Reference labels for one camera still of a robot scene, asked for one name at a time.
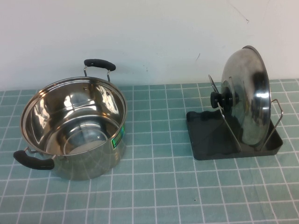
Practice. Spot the steel pot lid black knob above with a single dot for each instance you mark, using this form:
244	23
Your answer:
247	93

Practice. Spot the teal grid tablecloth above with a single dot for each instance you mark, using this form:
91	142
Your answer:
163	191

